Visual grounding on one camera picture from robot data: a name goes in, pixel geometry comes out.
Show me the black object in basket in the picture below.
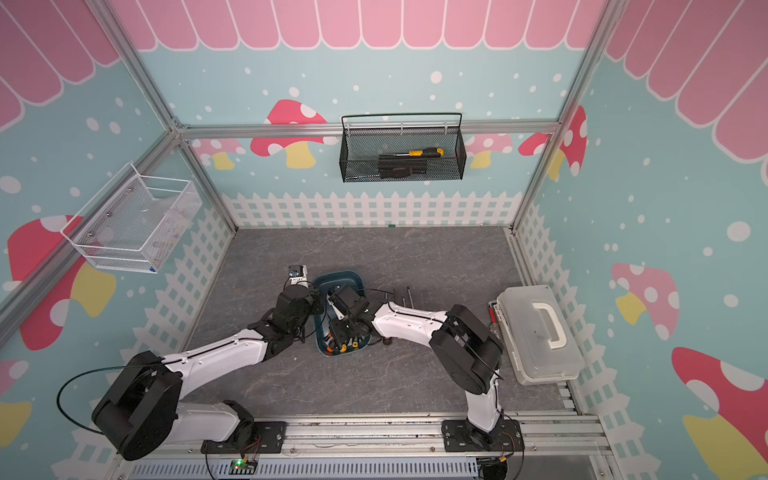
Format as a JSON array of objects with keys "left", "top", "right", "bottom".
[{"left": 377, "top": 157, "right": 428, "bottom": 179}]

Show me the yellow black screwdriver in basket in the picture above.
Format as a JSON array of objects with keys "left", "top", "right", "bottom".
[{"left": 379, "top": 147, "right": 445, "bottom": 160}]

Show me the black wire mesh basket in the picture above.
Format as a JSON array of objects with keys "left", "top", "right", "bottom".
[{"left": 339, "top": 112, "right": 467, "bottom": 183}]

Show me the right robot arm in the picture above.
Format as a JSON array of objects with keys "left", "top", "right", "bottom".
[{"left": 327, "top": 286, "right": 504, "bottom": 449}]

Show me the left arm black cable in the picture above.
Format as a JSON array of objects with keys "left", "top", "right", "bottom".
[{"left": 56, "top": 364, "right": 157, "bottom": 436}]

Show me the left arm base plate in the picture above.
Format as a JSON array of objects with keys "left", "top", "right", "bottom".
[{"left": 200, "top": 421, "right": 287, "bottom": 456}]

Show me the red tool beside case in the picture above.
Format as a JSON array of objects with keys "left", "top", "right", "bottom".
[{"left": 488, "top": 301, "right": 502, "bottom": 339}]

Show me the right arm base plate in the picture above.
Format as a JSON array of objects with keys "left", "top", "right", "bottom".
[{"left": 441, "top": 418, "right": 525, "bottom": 453}]

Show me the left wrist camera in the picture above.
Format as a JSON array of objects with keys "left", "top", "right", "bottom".
[{"left": 287, "top": 264, "right": 308, "bottom": 286}]

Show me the translucent plastic lidded case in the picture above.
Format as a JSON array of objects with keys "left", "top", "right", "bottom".
[{"left": 495, "top": 285, "right": 585, "bottom": 385}]

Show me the green circuit board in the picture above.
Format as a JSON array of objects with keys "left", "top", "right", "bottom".
[{"left": 228, "top": 459, "right": 258, "bottom": 476}]

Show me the teal plastic storage box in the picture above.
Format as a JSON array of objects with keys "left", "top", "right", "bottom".
[{"left": 308, "top": 270, "right": 372, "bottom": 357}]

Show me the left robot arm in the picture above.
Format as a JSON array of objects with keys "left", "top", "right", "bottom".
[{"left": 91, "top": 281, "right": 322, "bottom": 460}]

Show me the aluminium front rail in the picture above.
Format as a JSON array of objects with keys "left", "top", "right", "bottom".
[{"left": 150, "top": 411, "right": 612, "bottom": 460}]

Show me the white wire mesh basket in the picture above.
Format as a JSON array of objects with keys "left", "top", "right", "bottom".
[{"left": 60, "top": 163, "right": 203, "bottom": 274}]

